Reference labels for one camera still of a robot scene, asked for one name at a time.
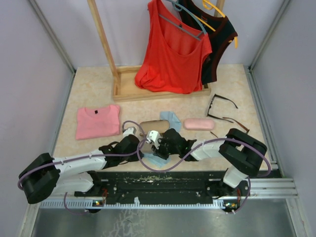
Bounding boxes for tortoiseshell brown sunglasses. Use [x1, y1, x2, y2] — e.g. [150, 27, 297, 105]
[223, 117, 250, 134]

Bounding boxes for small light blue cloth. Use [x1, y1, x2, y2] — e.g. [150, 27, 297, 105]
[144, 153, 171, 168]

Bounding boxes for yellow plastic hanger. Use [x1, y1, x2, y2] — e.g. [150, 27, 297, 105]
[201, 0, 238, 49]

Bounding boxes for wooden clothes rack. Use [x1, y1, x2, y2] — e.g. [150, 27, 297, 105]
[88, 0, 211, 102]

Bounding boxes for red tank top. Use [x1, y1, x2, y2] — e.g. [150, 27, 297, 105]
[134, 0, 212, 94]

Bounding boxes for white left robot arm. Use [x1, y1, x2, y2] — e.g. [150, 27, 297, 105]
[18, 135, 142, 204]

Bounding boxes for black maroon-trimmed tank top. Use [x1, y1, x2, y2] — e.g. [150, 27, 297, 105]
[179, 0, 238, 84]

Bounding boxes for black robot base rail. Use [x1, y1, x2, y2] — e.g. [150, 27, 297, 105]
[75, 171, 249, 209]

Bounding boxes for grey-blue plastic hanger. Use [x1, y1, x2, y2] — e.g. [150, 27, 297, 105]
[158, 0, 208, 41]

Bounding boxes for pink glasses case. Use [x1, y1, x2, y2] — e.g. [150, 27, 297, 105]
[183, 118, 215, 131]

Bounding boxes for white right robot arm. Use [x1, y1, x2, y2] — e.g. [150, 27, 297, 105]
[146, 128, 267, 196]

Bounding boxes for folded pink t-shirt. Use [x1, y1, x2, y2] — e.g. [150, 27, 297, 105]
[75, 104, 120, 140]

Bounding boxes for black frame sunglasses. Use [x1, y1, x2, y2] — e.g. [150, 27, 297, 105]
[206, 94, 238, 123]

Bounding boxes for plaid brown glasses case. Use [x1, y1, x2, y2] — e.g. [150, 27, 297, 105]
[140, 119, 170, 137]

